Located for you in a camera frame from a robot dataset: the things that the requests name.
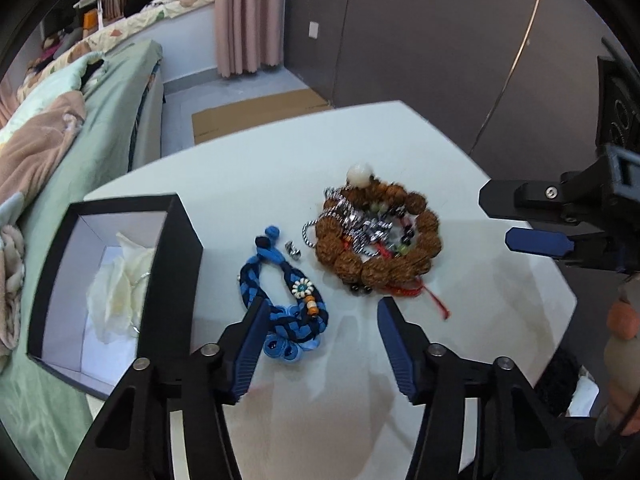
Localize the small silver charm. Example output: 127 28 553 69
284 240 302 261

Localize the silver chain necklace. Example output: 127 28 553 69
301 186 402 256

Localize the pale green quilt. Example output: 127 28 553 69
1 52 108 145

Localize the black jewelry box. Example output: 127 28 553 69
27 194 204 399

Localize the green bed sheet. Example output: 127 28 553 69
1 39 166 479

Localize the floral cushion bench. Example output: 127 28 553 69
15 0 215 103

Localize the right hand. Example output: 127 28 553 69
596 274 639 444

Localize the pink fleece blanket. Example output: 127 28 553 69
1 90 86 359

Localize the white tissue paper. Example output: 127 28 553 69
86 232 155 344

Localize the brown rudraksha bead bracelet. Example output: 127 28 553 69
314 176 445 294

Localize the flat brown cardboard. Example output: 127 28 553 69
192 89 332 144

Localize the pink curtain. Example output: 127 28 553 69
215 0 285 78

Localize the blue braided bracelet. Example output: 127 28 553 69
237 224 330 363

